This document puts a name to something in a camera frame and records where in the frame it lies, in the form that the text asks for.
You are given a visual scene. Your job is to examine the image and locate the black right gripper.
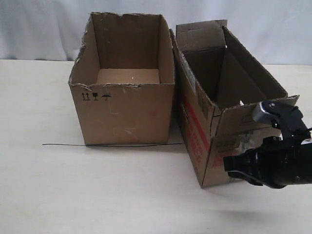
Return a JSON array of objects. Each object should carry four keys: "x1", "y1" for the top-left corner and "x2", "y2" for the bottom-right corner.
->
[{"x1": 223, "y1": 106, "x2": 312, "y2": 189}]

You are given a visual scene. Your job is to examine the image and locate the red-printed cardboard box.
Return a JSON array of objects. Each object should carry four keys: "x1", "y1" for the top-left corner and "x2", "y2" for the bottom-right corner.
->
[{"x1": 172, "y1": 19, "x2": 298, "y2": 188}]

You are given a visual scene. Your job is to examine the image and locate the plain brown cardboard box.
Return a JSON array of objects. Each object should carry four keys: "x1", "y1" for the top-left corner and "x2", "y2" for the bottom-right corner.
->
[{"x1": 68, "y1": 12, "x2": 175, "y2": 145}]

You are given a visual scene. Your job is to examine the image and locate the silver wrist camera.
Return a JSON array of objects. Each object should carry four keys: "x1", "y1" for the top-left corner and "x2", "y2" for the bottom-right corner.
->
[{"x1": 252, "y1": 101, "x2": 276, "y2": 126}]

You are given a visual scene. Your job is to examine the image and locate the thin dark wire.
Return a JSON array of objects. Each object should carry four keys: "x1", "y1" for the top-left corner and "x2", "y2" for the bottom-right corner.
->
[{"x1": 42, "y1": 142, "x2": 182, "y2": 148}]

